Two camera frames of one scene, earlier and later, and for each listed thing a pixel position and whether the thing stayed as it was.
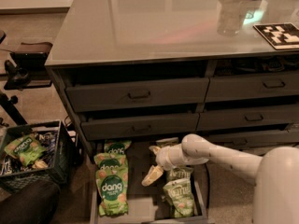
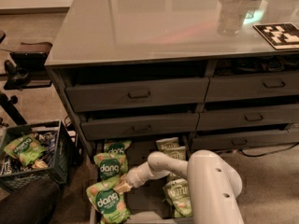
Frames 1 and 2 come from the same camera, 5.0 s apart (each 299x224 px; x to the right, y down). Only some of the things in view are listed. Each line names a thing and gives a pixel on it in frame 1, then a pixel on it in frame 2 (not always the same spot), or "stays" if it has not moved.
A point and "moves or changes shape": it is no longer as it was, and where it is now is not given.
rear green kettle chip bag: [168, 142] stays
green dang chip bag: [112, 191] moves or changes shape
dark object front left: [33, 203] stays
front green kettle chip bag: [180, 197] stays
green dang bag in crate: [26, 148] stays
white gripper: [163, 158] -> [133, 175]
